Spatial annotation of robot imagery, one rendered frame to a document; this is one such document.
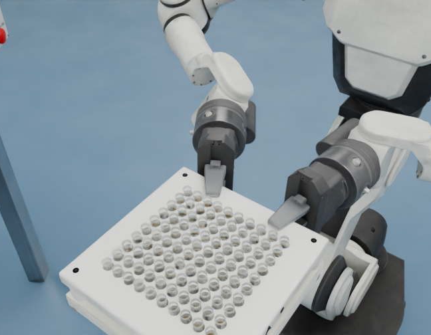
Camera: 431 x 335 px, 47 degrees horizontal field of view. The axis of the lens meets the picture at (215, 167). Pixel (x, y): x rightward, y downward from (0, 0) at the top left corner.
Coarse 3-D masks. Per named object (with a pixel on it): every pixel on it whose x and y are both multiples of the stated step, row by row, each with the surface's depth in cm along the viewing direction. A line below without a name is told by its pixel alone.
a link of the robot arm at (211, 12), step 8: (160, 0) 97; (168, 0) 95; (176, 0) 95; (184, 0) 95; (208, 0) 100; (216, 0) 101; (224, 0) 101; (232, 0) 102; (208, 8) 102; (216, 8) 104; (208, 16) 107
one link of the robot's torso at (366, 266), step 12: (348, 252) 150; (360, 252) 150; (348, 264) 153; (360, 264) 149; (372, 264) 146; (360, 276) 152; (372, 276) 146; (360, 288) 141; (360, 300) 146; (348, 312) 140
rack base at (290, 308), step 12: (312, 276) 65; (300, 288) 63; (72, 300) 62; (84, 300) 62; (300, 300) 64; (84, 312) 62; (96, 312) 61; (288, 312) 61; (96, 324) 62; (108, 324) 60; (276, 324) 60
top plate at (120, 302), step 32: (160, 192) 70; (192, 192) 70; (224, 192) 70; (128, 224) 66; (192, 224) 66; (256, 224) 66; (96, 256) 62; (160, 256) 62; (224, 256) 62; (288, 256) 62; (320, 256) 63; (96, 288) 58; (128, 288) 58; (256, 288) 58; (288, 288) 58; (128, 320) 55; (160, 320) 55; (256, 320) 55
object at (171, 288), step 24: (192, 216) 67; (216, 216) 65; (144, 240) 63; (168, 240) 64; (192, 240) 62; (216, 240) 63; (264, 240) 63; (144, 264) 61; (192, 264) 59; (216, 264) 61; (168, 288) 58; (192, 288) 57; (216, 288) 57
